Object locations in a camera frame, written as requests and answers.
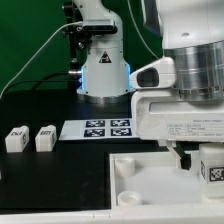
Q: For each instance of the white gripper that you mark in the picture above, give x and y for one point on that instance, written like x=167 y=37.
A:
x=162 y=115

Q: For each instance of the white square tabletop part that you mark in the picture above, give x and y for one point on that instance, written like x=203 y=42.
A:
x=153 y=179

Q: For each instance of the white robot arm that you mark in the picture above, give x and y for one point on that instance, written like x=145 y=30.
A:
x=192 y=34

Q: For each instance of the white sheet with markers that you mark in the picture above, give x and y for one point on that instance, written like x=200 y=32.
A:
x=94 y=129

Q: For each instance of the black clamp stand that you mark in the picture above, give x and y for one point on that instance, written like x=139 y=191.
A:
x=72 y=15

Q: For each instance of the white front rail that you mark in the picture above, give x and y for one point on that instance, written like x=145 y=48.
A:
x=210 y=214

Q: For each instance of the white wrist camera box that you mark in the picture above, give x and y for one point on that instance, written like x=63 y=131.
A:
x=160 y=74

